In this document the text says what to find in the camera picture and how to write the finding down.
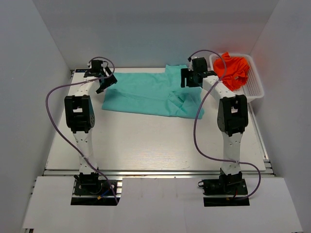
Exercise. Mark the orange t-shirt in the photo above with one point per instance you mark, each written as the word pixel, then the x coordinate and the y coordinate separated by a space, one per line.
pixel 236 74

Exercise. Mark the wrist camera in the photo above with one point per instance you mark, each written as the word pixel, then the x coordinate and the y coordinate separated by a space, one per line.
pixel 197 64
pixel 96 66

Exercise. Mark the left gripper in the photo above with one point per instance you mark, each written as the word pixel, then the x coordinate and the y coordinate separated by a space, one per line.
pixel 107 80

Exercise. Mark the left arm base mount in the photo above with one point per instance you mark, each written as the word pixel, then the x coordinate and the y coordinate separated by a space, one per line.
pixel 92 190

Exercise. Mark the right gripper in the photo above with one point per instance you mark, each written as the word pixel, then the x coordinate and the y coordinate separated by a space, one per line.
pixel 185 77

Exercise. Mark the aluminium table rail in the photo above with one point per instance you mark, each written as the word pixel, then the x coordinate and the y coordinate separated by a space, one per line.
pixel 133 173

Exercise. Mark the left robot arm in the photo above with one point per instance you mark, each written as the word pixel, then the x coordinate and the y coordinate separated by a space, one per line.
pixel 80 116

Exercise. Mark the white plastic basket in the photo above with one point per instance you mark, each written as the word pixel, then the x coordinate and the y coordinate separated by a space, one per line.
pixel 253 88

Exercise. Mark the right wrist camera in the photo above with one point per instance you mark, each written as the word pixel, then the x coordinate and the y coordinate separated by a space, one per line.
pixel 197 64

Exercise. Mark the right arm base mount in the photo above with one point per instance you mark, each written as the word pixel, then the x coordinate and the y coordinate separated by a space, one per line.
pixel 225 191

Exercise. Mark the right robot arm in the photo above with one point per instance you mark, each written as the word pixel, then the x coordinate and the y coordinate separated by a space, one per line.
pixel 232 117

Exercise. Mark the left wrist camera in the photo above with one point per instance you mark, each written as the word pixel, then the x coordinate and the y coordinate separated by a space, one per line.
pixel 96 66

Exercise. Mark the teal t-shirt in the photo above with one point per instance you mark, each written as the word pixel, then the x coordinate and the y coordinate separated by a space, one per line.
pixel 158 94

